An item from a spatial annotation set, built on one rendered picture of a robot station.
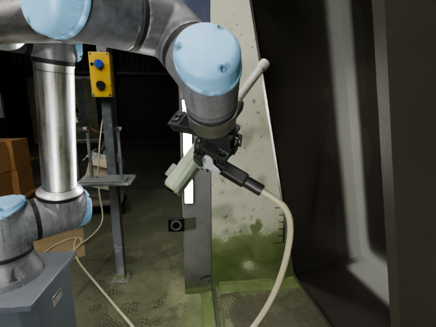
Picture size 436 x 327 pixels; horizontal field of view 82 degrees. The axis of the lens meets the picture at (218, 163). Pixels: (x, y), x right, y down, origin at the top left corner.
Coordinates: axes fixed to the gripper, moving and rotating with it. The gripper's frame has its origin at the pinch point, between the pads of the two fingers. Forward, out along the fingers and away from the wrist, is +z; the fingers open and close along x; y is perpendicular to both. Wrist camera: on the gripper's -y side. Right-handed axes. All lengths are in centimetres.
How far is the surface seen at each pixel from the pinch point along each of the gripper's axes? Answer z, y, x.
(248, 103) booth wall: 62, -18, 65
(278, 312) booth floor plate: 112, 56, -21
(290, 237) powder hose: 3.9, 27.4, -5.7
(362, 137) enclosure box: 29, 39, 51
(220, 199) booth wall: 94, -6, 15
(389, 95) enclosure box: -26.7, 26.7, 15.6
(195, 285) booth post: 127, 6, -37
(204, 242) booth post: 110, -3, -12
